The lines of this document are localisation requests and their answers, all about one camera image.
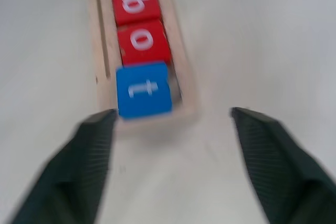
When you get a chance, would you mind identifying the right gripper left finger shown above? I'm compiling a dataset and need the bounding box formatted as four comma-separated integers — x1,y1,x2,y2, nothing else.
9,109,119,224

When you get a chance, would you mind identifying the red letter tile o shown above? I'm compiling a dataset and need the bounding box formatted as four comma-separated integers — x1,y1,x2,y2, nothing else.
117,19,173,66

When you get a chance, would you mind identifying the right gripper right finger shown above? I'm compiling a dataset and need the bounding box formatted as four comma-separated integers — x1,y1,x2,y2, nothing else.
230,106,336,224

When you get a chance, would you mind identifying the wooden letter tray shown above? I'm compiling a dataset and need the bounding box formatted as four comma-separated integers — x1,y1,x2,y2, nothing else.
84,0,202,131

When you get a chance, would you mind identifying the blue letter tile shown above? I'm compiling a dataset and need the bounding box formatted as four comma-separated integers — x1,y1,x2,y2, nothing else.
115,61,174,120

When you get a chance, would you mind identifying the red letter tile b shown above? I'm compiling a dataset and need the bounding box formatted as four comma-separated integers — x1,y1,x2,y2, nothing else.
111,0,162,27

